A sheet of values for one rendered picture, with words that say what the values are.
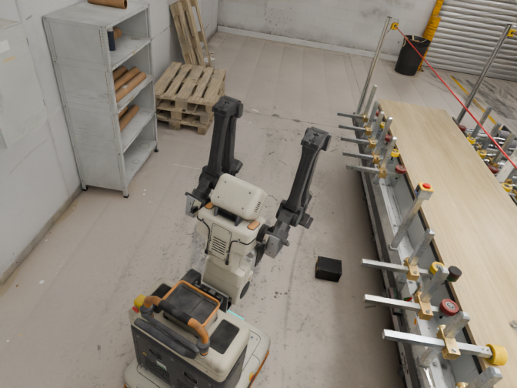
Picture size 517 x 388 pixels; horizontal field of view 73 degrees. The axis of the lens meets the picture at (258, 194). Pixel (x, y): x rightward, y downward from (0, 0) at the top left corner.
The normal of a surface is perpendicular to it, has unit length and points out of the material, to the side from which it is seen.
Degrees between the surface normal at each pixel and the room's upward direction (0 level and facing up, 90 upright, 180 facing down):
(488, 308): 0
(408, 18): 90
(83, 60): 90
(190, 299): 0
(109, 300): 0
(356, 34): 90
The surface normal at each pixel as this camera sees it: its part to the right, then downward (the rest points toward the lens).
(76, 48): -0.11, 0.61
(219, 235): -0.45, 0.39
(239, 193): -0.26, -0.15
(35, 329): 0.13, -0.77
